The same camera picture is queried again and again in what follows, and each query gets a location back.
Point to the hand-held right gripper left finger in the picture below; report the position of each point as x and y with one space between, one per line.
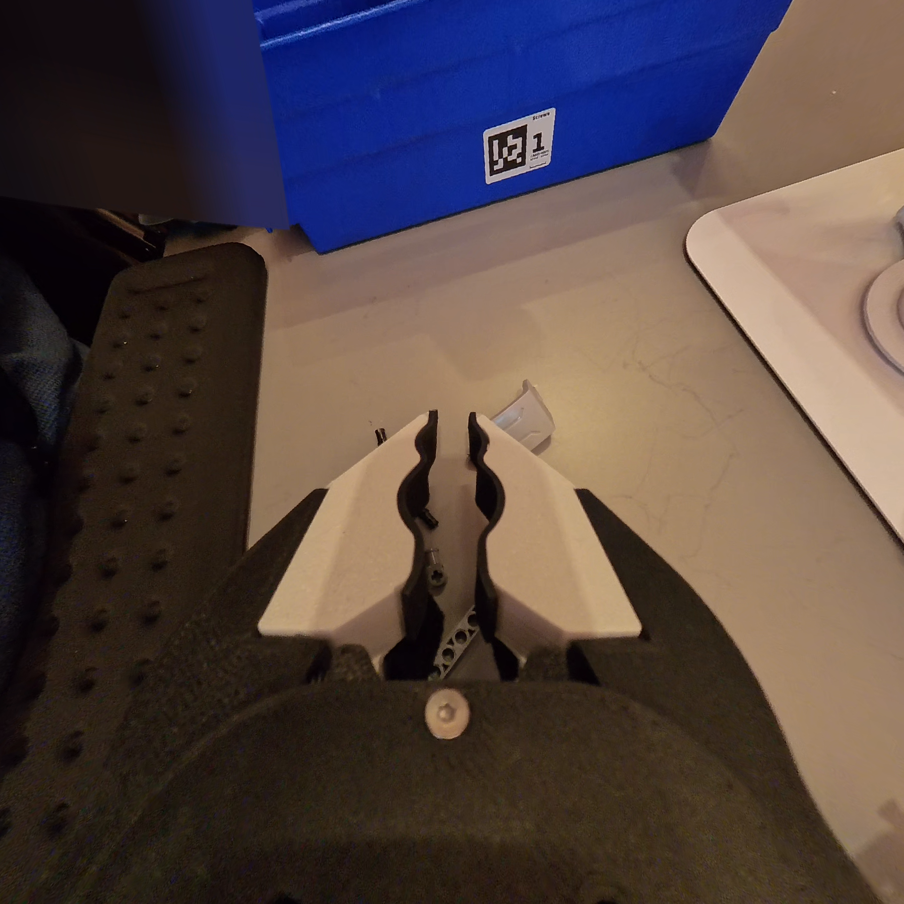
339 558

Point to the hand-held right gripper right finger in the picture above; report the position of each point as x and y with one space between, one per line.
558 558

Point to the grey toy connector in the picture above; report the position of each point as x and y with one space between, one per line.
436 570

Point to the grey toy beam with holes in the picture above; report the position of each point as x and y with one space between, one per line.
455 646

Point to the blue plastic bin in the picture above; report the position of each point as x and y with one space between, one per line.
424 106

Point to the grey curved toy panel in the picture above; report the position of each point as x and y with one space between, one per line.
526 420

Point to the black dimpled pad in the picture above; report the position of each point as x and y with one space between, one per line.
155 395

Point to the white desk stand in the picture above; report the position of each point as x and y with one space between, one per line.
777 282

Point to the white printed tag label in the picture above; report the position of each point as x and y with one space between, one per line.
540 152

